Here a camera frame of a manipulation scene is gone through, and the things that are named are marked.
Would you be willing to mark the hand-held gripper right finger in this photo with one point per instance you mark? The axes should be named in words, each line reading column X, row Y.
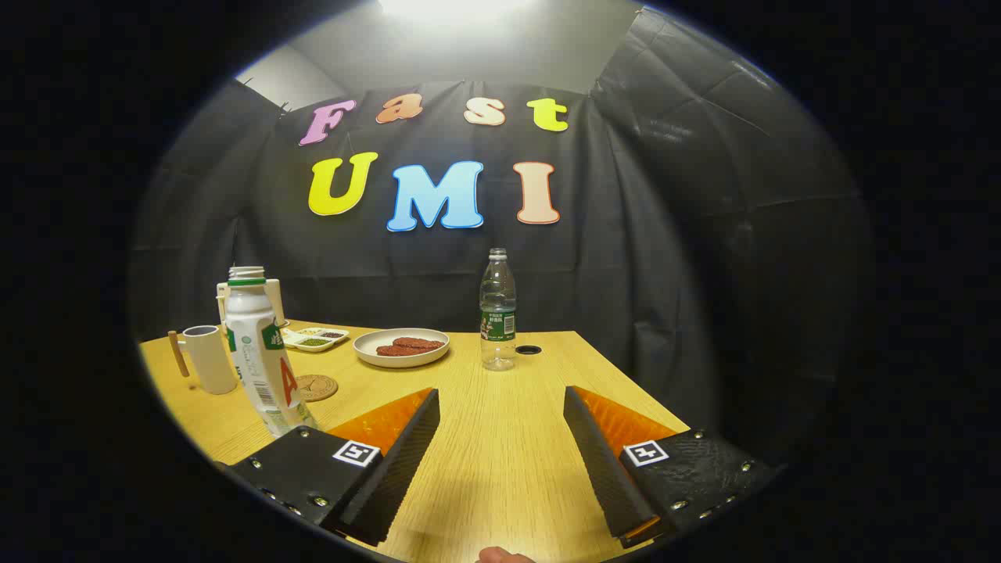
column 598, row 461

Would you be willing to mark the cream toaster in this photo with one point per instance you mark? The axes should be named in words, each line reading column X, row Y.
column 274, row 301

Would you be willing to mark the white round plate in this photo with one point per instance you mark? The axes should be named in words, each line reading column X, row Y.
column 366, row 349

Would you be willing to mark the white juice bottle green label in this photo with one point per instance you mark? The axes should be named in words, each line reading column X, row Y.
column 258, row 352

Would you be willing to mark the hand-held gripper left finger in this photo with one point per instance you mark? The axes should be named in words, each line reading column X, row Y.
column 407, row 461

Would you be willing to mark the red meat slice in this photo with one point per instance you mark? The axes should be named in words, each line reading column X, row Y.
column 422, row 343
column 395, row 352

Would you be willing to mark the clear plastic water bottle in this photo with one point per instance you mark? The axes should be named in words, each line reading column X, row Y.
column 498, row 313

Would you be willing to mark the round cork coaster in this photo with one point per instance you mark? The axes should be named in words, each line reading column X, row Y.
column 319, row 389

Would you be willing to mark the wooden table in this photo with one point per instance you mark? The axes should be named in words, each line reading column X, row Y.
column 500, row 438

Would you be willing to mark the black backdrop cloth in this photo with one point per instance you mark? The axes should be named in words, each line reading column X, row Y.
column 626, row 274

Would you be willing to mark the white divided bean dish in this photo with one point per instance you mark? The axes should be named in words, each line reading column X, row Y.
column 313, row 342

